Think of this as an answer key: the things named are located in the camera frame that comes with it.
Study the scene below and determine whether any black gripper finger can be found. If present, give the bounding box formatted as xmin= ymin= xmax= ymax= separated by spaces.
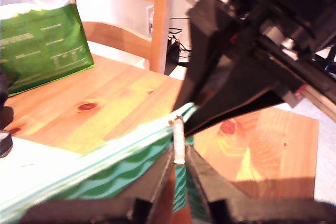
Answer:
xmin=185 ymin=53 xmax=286 ymax=135
xmin=115 ymin=145 xmax=176 ymax=224
xmin=173 ymin=1 xmax=238 ymax=120
xmin=185 ymin=145 xmax=250 ymax=224

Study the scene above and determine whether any green wave pattern zip bag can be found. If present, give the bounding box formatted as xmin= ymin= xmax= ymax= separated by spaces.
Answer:
xmin=0 ymin=102 xmax=211 ymax=224

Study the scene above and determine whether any green silver Canagan food bag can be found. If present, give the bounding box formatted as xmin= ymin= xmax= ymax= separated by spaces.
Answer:
xmin=0 ymin=0 xmax=95 ymax=98

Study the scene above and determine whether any black metal stand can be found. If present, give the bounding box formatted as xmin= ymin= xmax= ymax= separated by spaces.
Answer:
xmin=166 ymin=16 xmax=194 ymax=69

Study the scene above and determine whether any wooden chair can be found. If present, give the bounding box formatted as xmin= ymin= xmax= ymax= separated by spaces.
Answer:
xmin=67 ymin=0 xmax=170 ymax=75

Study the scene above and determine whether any printed white paper sheet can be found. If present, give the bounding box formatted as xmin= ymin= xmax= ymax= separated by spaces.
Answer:
xmin=0 ymin=136 xmax=111 ymax=201

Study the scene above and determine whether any black hoodie with grey lining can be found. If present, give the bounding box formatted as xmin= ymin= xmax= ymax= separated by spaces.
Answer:
xmin=0 ymin=68 xmax=21 ymax=133

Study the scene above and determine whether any white wall socket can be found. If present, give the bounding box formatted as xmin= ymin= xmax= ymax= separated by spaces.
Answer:
xmin=146 ymin=3 xmax=156 ymax=35

